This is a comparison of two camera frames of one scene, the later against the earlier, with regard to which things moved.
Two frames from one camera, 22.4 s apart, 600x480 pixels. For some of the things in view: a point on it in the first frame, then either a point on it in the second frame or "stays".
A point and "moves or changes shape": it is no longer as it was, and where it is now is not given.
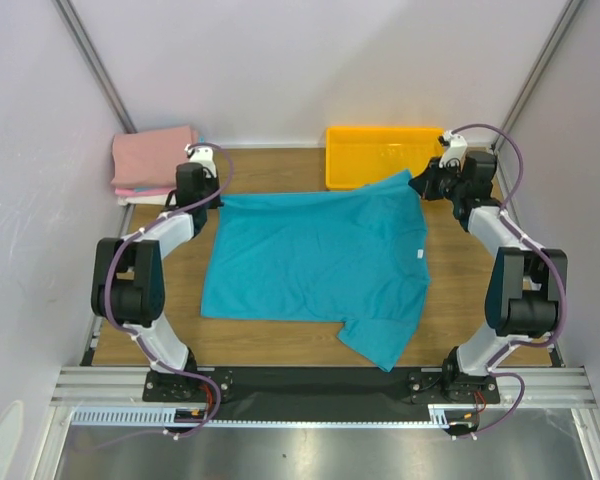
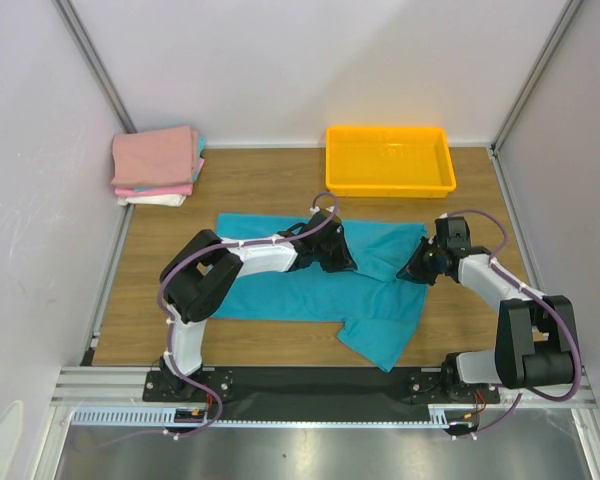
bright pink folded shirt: x=130 y=192 stays
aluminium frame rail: x=519 y=387 stays
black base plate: x=319 y=393 stays
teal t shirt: x=357 y=258 moves or changes shape
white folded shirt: x=146 y=199 stays
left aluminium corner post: x=96 y=67 stays
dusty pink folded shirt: x=149 y=158 stays
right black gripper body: x=431 y=181 → x=419 y=265
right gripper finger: x=421 y=184 → x=408 y=273
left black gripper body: x=210 y=187 → x=322 y=248
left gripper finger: x=216 y=202 → x=330 y=262
